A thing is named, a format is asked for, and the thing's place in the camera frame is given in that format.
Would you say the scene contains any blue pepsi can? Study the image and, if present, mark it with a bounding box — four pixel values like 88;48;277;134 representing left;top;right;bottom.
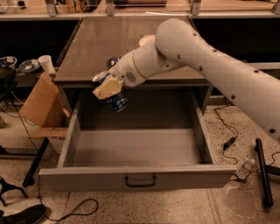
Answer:
92;70;129;114

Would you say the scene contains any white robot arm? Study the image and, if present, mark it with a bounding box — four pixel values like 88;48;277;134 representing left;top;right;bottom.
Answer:
93;18;280;140

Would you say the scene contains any grey cabinet with glossy top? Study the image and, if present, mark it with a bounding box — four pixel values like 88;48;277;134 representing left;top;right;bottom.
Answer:
55;17;212;119

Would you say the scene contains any open grey top drawer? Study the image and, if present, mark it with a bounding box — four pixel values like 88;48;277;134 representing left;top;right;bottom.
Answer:
39;92;236;192

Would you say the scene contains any dark blue snack bag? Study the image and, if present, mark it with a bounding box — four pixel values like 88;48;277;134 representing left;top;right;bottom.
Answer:
107;57;120;68

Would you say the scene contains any white paper bowl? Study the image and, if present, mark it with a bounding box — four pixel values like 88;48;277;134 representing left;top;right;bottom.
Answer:
139;35;155;46

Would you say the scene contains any white paper cup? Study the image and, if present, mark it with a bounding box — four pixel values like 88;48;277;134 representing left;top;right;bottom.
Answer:
38;55;55;74

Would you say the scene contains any brown cardboard box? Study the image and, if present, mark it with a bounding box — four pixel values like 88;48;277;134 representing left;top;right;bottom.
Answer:
19;73;67;137

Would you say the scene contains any blue bowl with scraps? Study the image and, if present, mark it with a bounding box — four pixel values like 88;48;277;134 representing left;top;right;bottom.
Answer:
18;59;41;74

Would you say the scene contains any blue bowl at edge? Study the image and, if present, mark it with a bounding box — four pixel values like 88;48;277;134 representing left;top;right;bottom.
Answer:
0;56;18;69

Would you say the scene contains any black table leg left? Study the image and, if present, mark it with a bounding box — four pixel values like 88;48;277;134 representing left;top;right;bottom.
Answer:
22;137;49;187

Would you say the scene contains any black tripod foot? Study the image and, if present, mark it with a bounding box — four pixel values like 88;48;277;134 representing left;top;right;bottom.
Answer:
0;177;28;206

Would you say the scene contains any black shoe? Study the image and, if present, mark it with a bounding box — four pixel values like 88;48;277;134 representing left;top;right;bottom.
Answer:
0;205;46;224

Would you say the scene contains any clear plastic water bottle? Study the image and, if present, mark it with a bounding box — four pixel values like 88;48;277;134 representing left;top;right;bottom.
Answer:
236;158;256;180

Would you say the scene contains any black stand leg right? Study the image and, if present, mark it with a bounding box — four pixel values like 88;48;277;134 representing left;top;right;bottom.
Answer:
255;138;280;207

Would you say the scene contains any black drawer handle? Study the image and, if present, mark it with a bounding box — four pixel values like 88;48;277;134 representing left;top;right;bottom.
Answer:
124;175;157;188

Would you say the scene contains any black power adapter cable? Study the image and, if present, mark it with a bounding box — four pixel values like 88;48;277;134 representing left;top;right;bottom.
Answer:
213;104;243;166

